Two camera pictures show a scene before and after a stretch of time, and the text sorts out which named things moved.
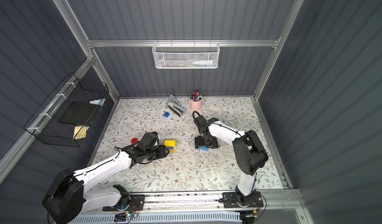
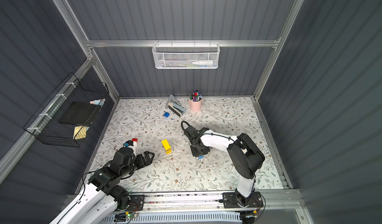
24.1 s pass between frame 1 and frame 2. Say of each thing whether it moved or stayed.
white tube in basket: stayed
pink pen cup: stayed
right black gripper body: moved
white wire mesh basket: stayed
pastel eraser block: stayed
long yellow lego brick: moved
